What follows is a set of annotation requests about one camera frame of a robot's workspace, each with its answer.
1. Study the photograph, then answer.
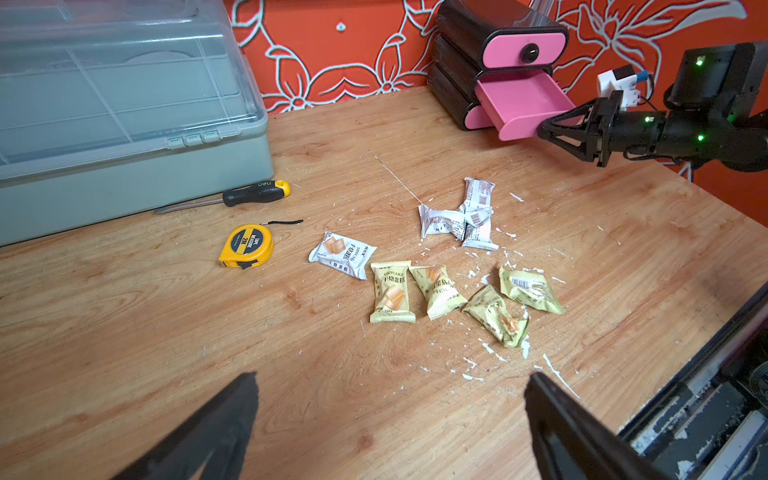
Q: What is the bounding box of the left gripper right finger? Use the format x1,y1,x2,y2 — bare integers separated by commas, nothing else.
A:
524,372,665,479

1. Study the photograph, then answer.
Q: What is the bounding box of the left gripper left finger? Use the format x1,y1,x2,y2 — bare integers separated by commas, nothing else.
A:
115,372,259,479

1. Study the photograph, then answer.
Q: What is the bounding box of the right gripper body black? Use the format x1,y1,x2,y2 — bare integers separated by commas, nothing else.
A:
590,90,626,167

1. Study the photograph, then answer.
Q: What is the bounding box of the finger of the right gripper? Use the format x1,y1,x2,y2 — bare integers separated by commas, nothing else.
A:
536,98,600,135
537,128,602,163

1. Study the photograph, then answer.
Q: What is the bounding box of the pink drawer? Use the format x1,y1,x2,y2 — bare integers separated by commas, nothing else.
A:
480,32,567,69
474,70,575,141
463,104,494,130

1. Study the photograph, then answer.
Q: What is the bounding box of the pink top drawer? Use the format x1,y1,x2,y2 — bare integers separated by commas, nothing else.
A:
480,32,567,69

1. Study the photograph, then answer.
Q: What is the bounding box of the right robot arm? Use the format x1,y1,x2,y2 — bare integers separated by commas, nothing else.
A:
537,41,767,172

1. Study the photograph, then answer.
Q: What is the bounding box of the pink bottom drawer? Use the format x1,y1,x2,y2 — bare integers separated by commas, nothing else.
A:
463,104,494,130

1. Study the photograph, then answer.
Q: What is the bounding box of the black drawer cabinet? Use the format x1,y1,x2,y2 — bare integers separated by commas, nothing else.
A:
428,0,569,130

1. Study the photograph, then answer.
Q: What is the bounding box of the white cookie packet far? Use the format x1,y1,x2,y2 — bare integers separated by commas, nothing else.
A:
460,177,495,213

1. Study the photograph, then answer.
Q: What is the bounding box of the white cookie packet middle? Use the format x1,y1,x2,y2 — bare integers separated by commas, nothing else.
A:
462,207,499,251

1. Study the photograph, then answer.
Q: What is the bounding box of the green cookie packet right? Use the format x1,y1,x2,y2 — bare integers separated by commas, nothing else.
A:
499,268,565,315

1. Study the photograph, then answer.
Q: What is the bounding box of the green cookie packet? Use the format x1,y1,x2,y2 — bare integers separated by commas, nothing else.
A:
409,266,468,320
369,260,416,324
499,268,565,315
462,285,529,348

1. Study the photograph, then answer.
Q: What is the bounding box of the white cookie packet crumpled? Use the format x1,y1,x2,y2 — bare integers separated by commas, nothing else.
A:
418,204,466,241

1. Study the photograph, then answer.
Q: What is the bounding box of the yellow tape measure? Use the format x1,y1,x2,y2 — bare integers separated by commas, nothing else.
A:
218,220,302,270

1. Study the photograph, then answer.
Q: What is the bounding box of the white cookie packet left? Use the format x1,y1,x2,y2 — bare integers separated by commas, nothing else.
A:
308,231,377,280

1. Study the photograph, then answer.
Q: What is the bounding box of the green cookie packet leftmost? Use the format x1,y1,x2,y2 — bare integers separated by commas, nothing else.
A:
369,260,416,324

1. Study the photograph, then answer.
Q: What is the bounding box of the yellow black screwdriver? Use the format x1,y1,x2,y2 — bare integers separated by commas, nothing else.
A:
153,180,291,215

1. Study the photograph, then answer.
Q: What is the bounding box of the grey plastic storage box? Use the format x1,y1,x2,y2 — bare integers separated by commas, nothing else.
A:
1,1,274,245

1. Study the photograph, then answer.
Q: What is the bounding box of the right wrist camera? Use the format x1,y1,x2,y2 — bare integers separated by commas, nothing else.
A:
597,64,652,111

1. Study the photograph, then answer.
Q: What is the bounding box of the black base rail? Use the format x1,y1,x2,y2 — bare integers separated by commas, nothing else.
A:
619,287,767,479

